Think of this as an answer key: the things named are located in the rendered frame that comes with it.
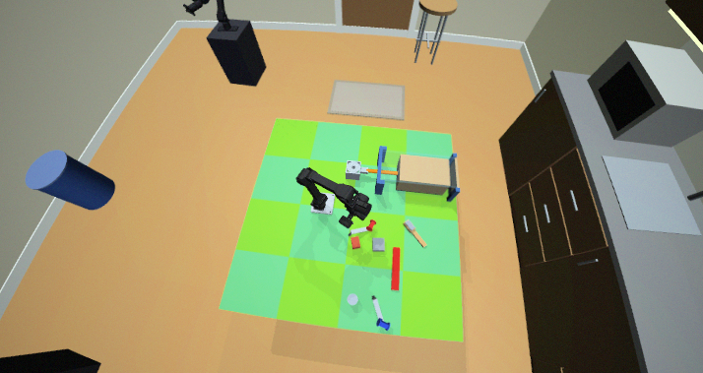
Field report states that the red flat bar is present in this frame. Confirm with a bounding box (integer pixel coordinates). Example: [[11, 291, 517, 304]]
[[391, 247, 400, 290]]

